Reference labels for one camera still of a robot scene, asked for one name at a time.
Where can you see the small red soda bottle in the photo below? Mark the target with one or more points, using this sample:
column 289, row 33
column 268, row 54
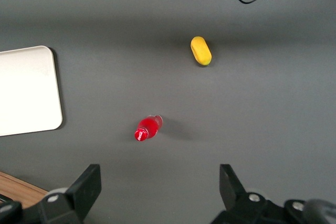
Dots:
column 147, row 128

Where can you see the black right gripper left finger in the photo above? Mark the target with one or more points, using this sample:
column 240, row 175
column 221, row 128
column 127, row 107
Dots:
column 84, row 190

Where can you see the cream rectangular tray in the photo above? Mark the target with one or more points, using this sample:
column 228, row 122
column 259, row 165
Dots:
column 26, row 90

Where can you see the yellow lemon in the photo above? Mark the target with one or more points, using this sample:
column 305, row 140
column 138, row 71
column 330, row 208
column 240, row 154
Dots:
column 201, row 51

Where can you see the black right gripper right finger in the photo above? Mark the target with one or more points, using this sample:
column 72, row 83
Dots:
column 232, row 190

